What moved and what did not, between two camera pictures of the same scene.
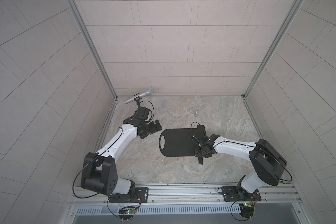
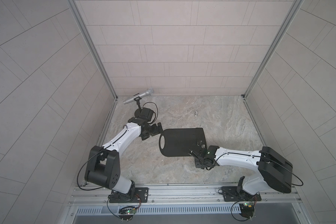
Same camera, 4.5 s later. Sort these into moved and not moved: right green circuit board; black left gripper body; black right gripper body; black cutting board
Moved: black right gripper body
Not moved: right green circuit board; black cutting board; black left gripper body
